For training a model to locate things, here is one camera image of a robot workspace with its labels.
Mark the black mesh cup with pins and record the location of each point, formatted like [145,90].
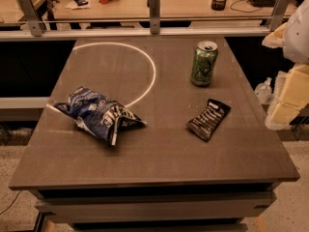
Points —
[218,5]

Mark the blue crumpled chip bag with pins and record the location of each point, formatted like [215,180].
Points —
[98,115]

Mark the right metal bracket post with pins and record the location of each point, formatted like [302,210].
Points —
[277,14]

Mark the black rxbar chocolate wrapper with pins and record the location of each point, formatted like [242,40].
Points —
[205,124]

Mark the middle metal bracket post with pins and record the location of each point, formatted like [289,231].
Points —
[154,7]

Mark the clear sanitizer bottle left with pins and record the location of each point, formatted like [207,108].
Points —
[263,90]

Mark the metal rail bar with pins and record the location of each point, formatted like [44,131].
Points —
[55,35]

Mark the left metal bracket post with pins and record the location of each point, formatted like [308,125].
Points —
[35,25]

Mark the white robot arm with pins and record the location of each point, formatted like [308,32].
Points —
[296,36]

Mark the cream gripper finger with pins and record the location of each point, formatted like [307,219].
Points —
[276,38]
[290,95]

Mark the metal bracket post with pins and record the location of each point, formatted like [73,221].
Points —
[154,7]
[35,25]
[277,14]

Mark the green soda can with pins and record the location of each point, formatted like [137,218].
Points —
[204,59]

